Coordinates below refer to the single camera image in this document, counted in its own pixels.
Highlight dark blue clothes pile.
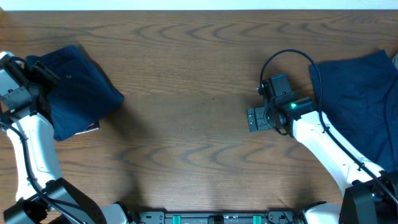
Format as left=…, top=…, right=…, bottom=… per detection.
left=309, top=50, right=397, bottom=172

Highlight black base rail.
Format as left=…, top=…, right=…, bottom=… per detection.
left=139, top=210, right=306, bottom=224

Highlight folded black patterned garment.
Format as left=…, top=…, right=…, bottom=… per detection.
left=76, top=121, right=100, bottom=135

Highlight dark blue denim shorts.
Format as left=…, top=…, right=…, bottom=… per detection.
left=26, top=45, right=124, bottom=141

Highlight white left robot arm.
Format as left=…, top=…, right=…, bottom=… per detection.
left=1, top=52, right=133, bottom=224

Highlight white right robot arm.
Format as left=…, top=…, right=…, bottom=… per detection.
left=247, top=73, right=397, bottom=223

